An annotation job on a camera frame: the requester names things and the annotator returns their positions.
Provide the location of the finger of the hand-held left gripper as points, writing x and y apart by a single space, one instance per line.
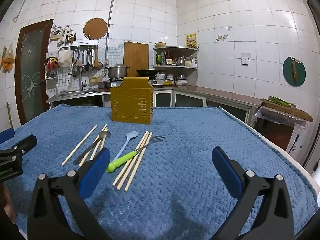
23 145
7 135

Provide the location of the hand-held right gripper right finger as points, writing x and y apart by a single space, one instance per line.
226 172

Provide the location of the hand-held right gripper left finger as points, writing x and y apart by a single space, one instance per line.
96 170

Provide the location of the metal spoon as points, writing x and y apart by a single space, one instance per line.
105 134

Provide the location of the light blue spoon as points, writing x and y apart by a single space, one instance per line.
131 135

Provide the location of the yellow utensil holder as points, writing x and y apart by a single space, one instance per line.
131 105

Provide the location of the row of hanging kitchen utensils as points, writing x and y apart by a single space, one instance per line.
87 62

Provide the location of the blue knitted blanket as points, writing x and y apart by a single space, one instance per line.
175 155

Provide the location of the plastic covered stand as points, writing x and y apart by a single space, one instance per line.
275 127

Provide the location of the brown glass panel door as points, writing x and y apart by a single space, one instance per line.
31 67

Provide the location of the steel sink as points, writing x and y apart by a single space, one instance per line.
75 93

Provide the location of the orange plastic bag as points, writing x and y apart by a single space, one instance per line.
7 60

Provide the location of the brown kitchen counter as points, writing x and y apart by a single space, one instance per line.
220 93

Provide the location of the glass door cabinets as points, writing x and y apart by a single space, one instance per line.
190 101

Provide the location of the red yellow cloth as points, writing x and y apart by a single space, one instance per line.
51 62

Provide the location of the small metal cup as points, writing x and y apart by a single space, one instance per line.
101 85

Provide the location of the thick wooden chopping block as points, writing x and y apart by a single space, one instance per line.
287 111

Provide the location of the metal faucet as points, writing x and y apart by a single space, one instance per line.
81 80

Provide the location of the green vegetables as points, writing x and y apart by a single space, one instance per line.
281 101

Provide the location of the white cloth bag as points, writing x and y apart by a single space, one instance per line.
65 58

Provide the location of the steel cooking pot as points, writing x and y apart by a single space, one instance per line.
117 72

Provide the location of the stack of white bowls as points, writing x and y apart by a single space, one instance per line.
180 81

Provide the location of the gas stove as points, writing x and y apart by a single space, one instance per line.
157 82

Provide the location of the black wok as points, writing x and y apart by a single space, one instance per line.
147 73

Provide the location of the grey corner shelf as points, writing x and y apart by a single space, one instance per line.
175 68

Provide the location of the green round board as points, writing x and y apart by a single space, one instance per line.
287 72

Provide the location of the wooden cutting board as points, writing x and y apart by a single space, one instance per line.
136 57

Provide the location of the row of condiment bottles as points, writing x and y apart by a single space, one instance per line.
159 58

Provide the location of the round bamboo lid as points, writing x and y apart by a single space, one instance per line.
95 28

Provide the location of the beige bowl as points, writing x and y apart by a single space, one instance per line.
160 44

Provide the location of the wall switch box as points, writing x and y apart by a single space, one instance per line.
57 34

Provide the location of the metal wall utensil rack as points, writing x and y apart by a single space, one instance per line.
78 45

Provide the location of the white wall socket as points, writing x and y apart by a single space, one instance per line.
245 59

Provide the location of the decorated wall hooks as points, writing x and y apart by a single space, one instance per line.
221 37

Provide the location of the yellow wall sticker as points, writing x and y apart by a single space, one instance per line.
191 40

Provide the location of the metal wall pipe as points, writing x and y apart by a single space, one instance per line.
110 15

